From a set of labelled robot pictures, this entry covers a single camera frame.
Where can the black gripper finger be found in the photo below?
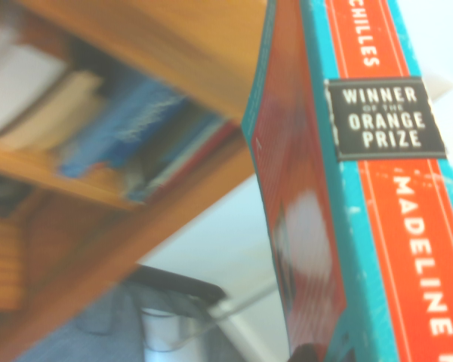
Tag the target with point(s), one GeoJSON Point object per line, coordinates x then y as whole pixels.
{"type": "Point", "coordinates": [307, 353]}

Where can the teal orange paperback book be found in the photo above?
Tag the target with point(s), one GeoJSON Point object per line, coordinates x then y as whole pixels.
{"type": "Point", "coordinates": [381, 226]}

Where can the thin metal rod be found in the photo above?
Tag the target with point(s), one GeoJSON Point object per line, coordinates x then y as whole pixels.
{"type": "Point", "coordinates": [245, 299]}

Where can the black curved bar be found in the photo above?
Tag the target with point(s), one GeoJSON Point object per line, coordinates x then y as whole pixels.
{"type": "Point", "coordinates": [181, 281]}

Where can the white cylinder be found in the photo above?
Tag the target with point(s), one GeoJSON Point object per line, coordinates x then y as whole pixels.
{"type": "Point", "coordinates": [162, 332]}

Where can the bright blue book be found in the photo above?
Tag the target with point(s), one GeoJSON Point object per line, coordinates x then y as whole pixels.
{"type": "Point", "coordinates": [128, 128]}

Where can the white shade floor lamp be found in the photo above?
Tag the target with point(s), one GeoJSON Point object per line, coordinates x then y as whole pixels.
{"type": "Point", "coordinates": [439, 87]}

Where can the wooden bookshelf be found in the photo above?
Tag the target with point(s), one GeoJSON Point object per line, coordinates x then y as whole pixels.
{"type": "Point", "coordinates": [155, 37]}

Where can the brown cover white book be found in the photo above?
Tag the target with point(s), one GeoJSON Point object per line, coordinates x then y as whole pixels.
{"type": "Point", "coordinates": [22, 83]}

